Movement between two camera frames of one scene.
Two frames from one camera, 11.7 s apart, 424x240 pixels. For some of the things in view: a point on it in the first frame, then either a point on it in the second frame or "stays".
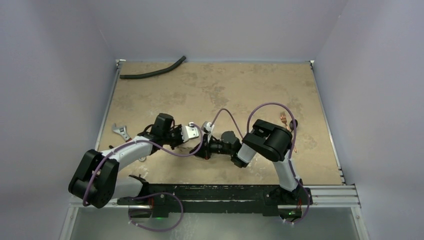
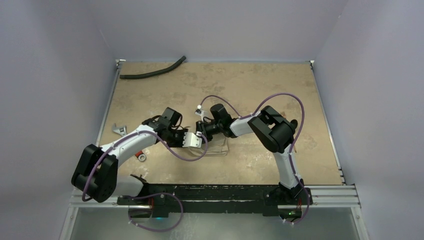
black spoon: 291,125 stays
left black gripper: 178,130 stays
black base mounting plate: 222,199 stays
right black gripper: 205,148 to 202,126
